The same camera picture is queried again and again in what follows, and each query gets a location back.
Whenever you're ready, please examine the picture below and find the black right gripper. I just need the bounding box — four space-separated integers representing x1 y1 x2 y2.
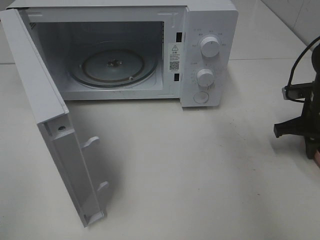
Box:
273 74 320 159

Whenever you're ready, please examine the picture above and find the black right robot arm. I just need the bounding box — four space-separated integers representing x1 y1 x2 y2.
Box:
273 46 320 159

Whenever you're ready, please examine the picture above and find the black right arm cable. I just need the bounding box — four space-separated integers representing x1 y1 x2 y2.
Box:
286 34 320 102

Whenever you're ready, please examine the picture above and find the round white door button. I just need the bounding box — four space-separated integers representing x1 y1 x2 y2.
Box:
193 91 209 104

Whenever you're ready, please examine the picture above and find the upper white microwave knob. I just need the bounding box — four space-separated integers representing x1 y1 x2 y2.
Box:
200 35 221 58

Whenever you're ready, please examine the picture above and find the white microwave knob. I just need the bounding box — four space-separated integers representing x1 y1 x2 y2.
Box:
200 35 221 58
196 68 215 87

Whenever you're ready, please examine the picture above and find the lower white microwave knob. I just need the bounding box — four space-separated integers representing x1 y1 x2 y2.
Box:
196 68 215 87

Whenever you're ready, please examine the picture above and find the white microwave door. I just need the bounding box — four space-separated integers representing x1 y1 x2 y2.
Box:
0 9 104 227

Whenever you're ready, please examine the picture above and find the white microwave oven body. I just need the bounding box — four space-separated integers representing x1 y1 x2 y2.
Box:
6 0 238 107

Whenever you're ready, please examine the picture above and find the glass microwave turntable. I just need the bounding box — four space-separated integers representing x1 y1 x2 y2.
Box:
68 41 163 89

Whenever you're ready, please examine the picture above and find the white warning label sticker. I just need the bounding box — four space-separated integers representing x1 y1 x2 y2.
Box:
167 42 184 73

